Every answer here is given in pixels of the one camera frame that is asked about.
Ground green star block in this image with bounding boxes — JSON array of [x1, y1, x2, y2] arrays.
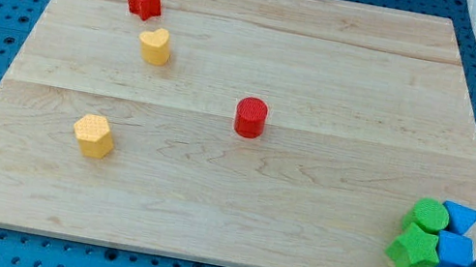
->
[[384, 223, 439, 267]]

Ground red star block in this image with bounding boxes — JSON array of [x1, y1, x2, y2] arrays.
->
[[127, 0, 162, 21]]

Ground blue cube block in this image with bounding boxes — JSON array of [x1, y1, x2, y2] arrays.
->
[[435, 230, 474, 267]]

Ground blue triangle block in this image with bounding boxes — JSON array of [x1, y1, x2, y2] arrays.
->
[[443, 200, 476, 236]]

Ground green cylinder block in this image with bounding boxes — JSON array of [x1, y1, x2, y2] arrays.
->
[[402, 197, 450, 234]]

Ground wooden board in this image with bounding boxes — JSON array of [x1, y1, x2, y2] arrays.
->
[[0, 0, 476, 267]]

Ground red cylinder block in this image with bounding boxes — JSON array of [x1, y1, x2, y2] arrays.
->
[[233, 97, 268, 138]]

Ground yellow heart block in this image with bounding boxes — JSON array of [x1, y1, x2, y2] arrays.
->
[[138, 28, 170, 67]]

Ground yellow hexagon block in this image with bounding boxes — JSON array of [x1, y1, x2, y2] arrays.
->
[[73, 114, 114, 159]]

